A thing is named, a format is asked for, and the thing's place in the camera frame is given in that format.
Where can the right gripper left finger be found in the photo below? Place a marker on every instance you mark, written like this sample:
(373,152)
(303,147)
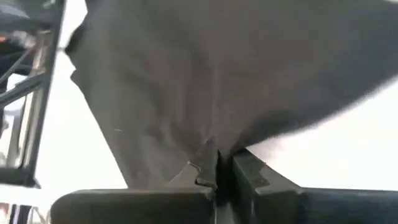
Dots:
(133,207)

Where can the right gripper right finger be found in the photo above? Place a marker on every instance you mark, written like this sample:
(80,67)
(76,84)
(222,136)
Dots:
(311,207)

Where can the black garment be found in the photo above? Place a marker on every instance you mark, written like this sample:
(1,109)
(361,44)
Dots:
(217,71)

